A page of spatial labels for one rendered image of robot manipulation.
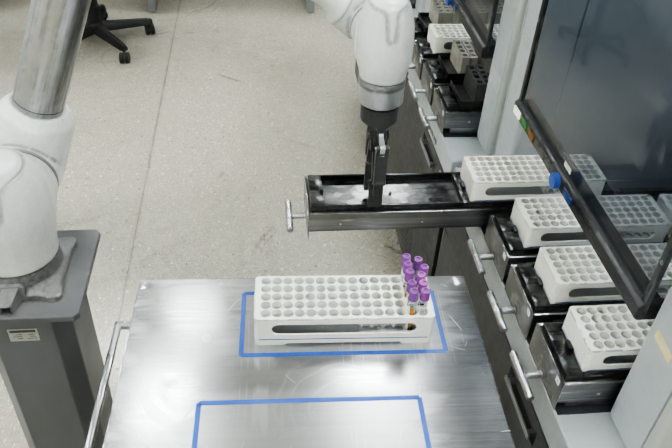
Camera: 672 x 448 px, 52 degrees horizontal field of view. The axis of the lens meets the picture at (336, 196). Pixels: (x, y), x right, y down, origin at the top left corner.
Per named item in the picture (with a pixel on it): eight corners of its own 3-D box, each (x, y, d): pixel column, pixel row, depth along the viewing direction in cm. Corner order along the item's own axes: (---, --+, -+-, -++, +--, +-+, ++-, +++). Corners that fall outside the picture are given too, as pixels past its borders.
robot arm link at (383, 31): (416, 87, 127) (400, 55, 138) (426, 6, 118) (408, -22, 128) (359, 89, 126) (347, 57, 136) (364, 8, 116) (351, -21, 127)
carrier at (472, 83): (481, 105, 182) (485, 85, 178) (473, 105, 181) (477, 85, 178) (469, 84, 191) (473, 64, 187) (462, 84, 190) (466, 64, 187)
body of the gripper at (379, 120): (403, 112, 131) (398, 153, 137) (395, 90, 138) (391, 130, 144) (364, 113, 131) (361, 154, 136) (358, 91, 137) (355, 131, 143)
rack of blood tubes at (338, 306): (421, 299, 125) (426, 274, 121) (431, 342, 117) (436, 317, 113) (255, 301, 123) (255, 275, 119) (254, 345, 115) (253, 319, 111)
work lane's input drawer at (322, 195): (586, 193, 167) (596, 163, 162) (609, 230, 157) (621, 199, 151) (284, 200, 159) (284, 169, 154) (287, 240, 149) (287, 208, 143)
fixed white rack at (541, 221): (640, 216, 150) (649, 193, 146) (662, 247, 142) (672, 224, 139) (508, 220, 147) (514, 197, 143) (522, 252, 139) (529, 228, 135)
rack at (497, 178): (582, 175, 161) (589, 153, 158) (599, 202, 153) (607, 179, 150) (458, 178, 158) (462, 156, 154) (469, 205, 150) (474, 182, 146)
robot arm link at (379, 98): (401, 64, 135) (399, 90, 139) (355, 64, 134) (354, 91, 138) (410, 86, 128) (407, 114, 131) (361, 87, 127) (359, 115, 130)
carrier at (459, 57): (466, 77, 194) (470, 58, 190) (459, 77, 193) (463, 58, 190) (456, 58, 203) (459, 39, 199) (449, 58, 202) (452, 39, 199)
